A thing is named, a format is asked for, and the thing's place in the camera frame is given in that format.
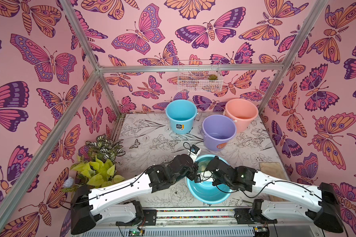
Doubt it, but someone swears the light blue bucket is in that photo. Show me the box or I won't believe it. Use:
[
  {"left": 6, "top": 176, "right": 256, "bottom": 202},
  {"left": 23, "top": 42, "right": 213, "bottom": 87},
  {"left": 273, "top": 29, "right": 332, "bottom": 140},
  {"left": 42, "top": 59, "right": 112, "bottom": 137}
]
[
  {"left": 186, "top": 155, "right": 232, "bottom": 204},
  {"left": 165, "top": 99, "right": 198, "bottom": 134}
]

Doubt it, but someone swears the purple plastic bucket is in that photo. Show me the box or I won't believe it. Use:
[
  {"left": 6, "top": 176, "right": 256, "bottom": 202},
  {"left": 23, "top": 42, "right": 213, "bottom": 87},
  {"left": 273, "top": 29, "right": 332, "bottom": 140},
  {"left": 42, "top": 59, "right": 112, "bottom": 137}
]
[{"left": 202, "top": 115, "right": 237, "bottom": 152}]

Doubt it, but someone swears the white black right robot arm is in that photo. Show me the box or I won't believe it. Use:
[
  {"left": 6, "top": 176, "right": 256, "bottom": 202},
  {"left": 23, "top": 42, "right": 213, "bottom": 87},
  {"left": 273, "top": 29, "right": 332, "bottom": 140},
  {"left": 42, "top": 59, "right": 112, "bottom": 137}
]
[{"left": 193, "top": 156, "right": 345, "bottom": 233}]

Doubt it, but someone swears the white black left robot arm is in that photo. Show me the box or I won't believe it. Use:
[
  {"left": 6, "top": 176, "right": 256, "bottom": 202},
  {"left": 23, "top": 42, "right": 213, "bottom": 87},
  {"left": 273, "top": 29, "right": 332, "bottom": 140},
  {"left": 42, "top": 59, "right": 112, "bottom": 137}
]
[{"left": 70, "top": 145, "right": 201, "bottom": 235}]

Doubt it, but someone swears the pink plastic bucket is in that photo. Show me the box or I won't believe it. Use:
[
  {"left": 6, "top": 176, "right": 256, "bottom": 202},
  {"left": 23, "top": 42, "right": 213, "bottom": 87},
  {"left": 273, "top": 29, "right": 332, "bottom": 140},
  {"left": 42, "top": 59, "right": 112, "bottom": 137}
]
[{"left": 223, "top": 98, "right": 259, "bottom": 133}]

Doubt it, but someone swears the beige work glove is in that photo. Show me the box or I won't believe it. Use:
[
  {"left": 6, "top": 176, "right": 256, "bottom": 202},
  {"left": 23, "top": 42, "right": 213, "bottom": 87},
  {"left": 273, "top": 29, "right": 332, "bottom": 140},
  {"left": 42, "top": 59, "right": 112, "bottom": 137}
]
[{"left": 259, "top": 162, "right": 288, "bottom": 202}]

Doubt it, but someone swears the potted green leafy plant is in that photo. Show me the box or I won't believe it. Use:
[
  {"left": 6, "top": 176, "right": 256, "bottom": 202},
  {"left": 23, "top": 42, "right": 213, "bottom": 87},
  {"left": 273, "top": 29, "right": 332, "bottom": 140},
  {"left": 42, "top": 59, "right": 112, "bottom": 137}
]
[{"left": 62, "top": 134, "right": 126, "bottom": 193}]

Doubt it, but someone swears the small green succulent plant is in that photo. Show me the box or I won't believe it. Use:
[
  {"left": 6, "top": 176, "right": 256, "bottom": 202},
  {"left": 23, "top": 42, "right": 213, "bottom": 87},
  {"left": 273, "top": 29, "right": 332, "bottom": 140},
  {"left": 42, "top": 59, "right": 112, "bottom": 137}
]
[{"left": 208, "top": 74, "right": 218, "bottom": 81}]

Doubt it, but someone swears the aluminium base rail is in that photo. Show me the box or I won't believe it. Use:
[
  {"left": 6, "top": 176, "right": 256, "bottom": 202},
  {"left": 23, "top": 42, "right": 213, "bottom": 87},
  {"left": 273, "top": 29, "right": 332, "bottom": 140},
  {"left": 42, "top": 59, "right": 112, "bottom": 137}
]
[{"left": 81, "top": 207, "right": 324, "bottom": 237}]

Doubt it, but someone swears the white wire wall basket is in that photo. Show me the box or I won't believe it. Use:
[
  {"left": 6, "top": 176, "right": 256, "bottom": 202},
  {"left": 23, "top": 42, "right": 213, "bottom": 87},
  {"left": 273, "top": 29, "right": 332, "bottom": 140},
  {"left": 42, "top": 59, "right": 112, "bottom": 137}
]
[{"left": 176, "top": 64, "right": 223, "bottom": 93}]

